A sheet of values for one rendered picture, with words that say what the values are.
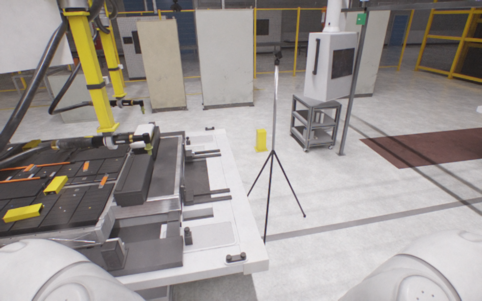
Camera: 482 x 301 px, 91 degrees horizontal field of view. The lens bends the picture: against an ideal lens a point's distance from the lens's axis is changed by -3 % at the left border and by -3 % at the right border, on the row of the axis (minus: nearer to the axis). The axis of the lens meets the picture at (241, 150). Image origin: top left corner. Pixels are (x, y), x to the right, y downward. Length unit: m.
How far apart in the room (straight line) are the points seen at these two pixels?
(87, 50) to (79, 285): 0.93
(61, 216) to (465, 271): 1.60
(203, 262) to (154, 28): 5.09
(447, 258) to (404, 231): 2.52
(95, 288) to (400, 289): 0.42
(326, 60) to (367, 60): 3.97
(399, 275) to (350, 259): 2.13
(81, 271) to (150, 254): 0.91
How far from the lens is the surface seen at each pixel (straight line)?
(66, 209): 1.67
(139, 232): 1.68
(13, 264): 0.57
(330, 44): 3.29
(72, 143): 1.36
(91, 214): 1.56
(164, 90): 5.99
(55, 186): 1.89
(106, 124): 1.25
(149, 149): 1.27
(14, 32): 1.11
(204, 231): 1.48
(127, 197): 1.48
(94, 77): 1.20
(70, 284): 0.45
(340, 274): 2.44
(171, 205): 1.54
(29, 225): 1.67
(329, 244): 2.62
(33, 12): 1.14
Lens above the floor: 1.90
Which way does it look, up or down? 28 degrees down
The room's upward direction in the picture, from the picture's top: 1 degrees counter-clockwise
